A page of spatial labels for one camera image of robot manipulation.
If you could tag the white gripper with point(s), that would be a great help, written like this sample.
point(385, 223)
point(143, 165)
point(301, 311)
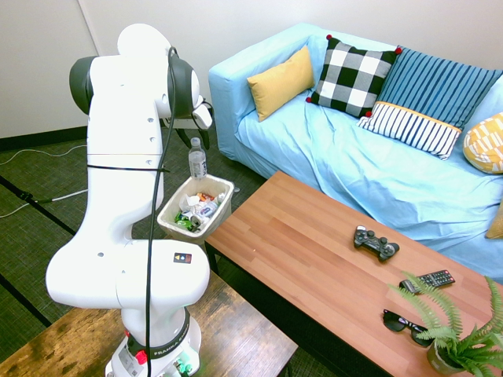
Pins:
point(203, 114)

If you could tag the clear plastic bottle purple label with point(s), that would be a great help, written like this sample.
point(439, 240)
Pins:
point(197, 163)

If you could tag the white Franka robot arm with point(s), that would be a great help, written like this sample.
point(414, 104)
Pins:
point(118, 196)

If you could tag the white plastic trash bin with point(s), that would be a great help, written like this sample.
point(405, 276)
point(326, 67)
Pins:
point(169, 224)

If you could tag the red orange snack wrapper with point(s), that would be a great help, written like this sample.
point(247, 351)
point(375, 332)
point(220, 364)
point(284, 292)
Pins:
point(206, 196)

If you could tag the white crumpled tissue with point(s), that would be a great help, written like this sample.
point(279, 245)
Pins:
point(188, 202)

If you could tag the silver soda can blue label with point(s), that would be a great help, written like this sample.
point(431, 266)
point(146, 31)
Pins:
point(204, 210)

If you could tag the mustard yellow pillow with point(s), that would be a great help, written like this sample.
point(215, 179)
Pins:
point(279, 84)

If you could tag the light blue sofa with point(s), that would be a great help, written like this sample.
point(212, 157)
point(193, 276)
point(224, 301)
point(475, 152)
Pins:
point(353, 176)

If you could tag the black white checked pillow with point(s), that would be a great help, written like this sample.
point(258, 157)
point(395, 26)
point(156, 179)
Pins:
point(349, 78)

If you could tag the black game controller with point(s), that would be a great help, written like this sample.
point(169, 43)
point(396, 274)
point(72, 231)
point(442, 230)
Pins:
point(371, 241)

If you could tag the rustic brown side table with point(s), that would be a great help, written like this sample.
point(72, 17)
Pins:
point(236, 345)

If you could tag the blue striped pillow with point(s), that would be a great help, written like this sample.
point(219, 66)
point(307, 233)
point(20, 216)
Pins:
point(432, 86)

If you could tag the black sunglasses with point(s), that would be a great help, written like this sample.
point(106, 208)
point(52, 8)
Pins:
point(395, 322)

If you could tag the black TV remote control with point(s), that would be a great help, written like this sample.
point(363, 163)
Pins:
point(436, 278)

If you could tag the yellow white patterned bolster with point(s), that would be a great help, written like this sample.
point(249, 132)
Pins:
point(485, 145)

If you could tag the yellow striped pillow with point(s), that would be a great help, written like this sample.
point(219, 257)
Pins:
point(497, 224)

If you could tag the potted green fern plant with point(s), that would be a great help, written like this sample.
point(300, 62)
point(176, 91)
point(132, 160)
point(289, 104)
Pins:
point(452, 353)

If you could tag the wooden coffee table black frame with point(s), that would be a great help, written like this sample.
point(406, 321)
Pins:
point(314, 255)

